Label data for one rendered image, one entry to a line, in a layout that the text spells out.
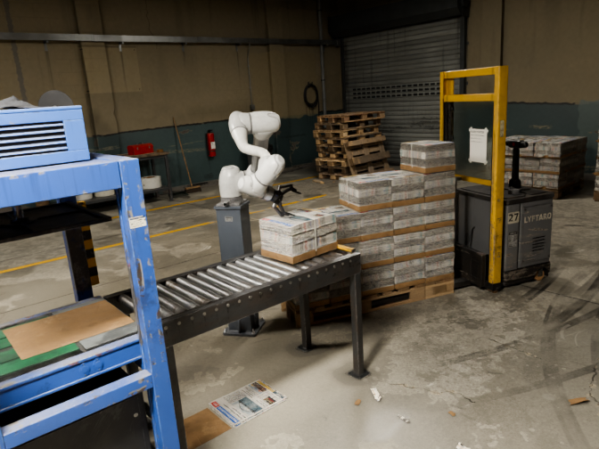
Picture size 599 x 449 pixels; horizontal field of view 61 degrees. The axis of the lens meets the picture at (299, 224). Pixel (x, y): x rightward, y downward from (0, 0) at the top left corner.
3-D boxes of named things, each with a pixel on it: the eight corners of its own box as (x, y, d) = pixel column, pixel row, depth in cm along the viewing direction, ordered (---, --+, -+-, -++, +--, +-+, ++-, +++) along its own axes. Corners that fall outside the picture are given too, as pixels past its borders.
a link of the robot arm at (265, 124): (242, 178, 378) (270, 175, 383) (245, 196, 370) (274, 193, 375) (246, 106, 313) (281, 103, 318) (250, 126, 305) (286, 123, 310)
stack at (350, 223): (280, 310, 422) (272, 214, 401) (401, 284, 460) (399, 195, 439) (296, 329, 387) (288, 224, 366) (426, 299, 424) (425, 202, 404)
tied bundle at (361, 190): (339, 204, 421) (337, 176, 416) (370, 200, 430) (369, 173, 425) (358, 213, 387) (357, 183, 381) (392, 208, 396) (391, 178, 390)
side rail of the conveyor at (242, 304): (355, 270, 307) (354, 251, 304) (361, 272, 303) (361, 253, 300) (146, 349, 225) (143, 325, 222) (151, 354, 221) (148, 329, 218)
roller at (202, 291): (183, 283, 284) (182, 275, 282) (228, 306, 248) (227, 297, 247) (175, 286, 281) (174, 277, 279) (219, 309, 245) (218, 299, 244)
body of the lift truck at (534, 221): (452, 266, 496) (453, 187, 476) (497, 257, 514) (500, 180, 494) (503, 290, 432) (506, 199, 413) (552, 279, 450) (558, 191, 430)
